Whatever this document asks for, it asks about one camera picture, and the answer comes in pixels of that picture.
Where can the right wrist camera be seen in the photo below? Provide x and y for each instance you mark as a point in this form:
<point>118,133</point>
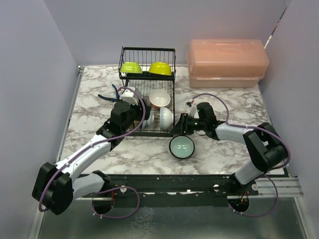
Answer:
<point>192,109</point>

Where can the black rimmed bowl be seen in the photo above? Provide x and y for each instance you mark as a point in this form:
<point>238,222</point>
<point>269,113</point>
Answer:
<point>181,147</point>

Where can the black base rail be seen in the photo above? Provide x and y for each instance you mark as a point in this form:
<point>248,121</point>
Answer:
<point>173,190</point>

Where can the yellow-green bowl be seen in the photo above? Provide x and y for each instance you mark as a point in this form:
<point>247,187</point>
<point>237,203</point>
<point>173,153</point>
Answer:
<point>160,68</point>

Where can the white square bowl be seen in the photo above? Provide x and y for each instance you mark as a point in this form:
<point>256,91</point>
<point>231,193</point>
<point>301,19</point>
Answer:
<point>131,67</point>

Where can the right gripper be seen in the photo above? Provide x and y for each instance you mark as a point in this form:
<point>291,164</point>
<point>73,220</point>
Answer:
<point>182,128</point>

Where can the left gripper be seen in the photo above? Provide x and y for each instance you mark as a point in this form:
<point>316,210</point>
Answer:
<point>140,105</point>

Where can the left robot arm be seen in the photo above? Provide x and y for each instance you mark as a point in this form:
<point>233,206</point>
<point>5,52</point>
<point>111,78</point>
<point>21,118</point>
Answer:
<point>57,185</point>

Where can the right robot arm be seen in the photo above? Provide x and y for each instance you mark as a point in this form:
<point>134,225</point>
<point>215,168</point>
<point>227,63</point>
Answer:
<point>265,147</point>

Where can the blue floral bowl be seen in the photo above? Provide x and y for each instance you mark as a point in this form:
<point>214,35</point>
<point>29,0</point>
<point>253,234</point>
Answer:
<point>148,122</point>

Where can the pink plastic storage box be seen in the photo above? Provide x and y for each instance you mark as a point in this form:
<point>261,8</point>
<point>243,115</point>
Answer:
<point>226,63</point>

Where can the aluminium frame rail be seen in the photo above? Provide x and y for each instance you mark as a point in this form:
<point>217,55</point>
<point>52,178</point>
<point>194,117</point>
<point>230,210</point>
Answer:
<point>286,187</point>

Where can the black wire dish rack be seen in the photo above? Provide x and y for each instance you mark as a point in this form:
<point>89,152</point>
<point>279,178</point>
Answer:
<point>146,82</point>

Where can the orange bowl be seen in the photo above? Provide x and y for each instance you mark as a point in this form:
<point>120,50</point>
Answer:
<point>159,98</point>

